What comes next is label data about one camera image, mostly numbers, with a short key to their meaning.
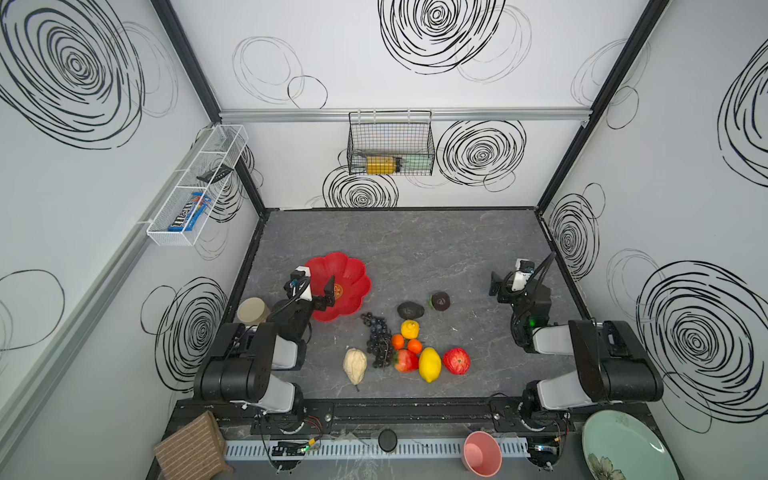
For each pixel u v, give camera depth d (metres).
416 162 0.87
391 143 0.99
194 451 0.68
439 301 0.89
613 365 0.45
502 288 0.79
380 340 0.82
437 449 0.77
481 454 0.68
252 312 0.87
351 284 0.99
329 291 0.79
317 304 0.79
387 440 0.63
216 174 0.76
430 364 0.78
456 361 0.77
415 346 0.83
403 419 0.74
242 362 0.45
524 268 0.79
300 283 0.70
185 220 0.69
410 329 0.85
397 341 0.83
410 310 0.87
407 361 0.79
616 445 0.69
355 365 0.77
